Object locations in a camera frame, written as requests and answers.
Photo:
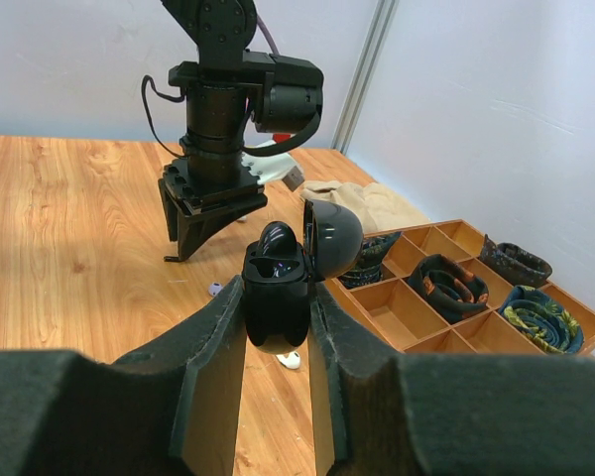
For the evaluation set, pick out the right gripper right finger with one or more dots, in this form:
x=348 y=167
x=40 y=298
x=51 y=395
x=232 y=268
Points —
x=377 y=411

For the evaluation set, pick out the wooden compartment tray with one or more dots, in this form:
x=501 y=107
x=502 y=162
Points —
x=395 y=313

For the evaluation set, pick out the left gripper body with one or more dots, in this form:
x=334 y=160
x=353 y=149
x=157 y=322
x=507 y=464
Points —
x=195 y=195

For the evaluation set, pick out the purple earbud left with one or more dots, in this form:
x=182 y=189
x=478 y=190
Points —
x=214 y=289

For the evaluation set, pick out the black rolled tie top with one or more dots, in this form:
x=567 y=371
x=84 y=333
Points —
x=514 y=264

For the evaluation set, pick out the black orange rolled tie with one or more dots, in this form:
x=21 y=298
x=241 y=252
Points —
x=452 y=291

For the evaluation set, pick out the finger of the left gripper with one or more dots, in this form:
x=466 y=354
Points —
x=170 y=211
x=196 y=226

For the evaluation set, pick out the blue yellow rolled tie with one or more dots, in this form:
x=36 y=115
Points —
x=542 y=320

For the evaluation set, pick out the dark floral folded tie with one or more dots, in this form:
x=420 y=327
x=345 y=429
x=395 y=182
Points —
x=368 y=268

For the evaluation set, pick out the black earbud case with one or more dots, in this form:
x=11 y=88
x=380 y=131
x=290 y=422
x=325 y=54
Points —
x=279 y=272

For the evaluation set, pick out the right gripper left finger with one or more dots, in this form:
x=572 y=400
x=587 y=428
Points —
x=169 y=407

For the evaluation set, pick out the beige folded cloth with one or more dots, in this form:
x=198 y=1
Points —
x=378 y=207

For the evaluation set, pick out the white earbud centre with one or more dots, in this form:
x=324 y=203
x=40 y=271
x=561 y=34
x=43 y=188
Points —
x=291 y=360

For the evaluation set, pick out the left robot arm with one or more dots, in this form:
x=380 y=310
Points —
x=238 y=103

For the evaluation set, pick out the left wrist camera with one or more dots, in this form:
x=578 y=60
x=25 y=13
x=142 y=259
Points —
x=282 y=167

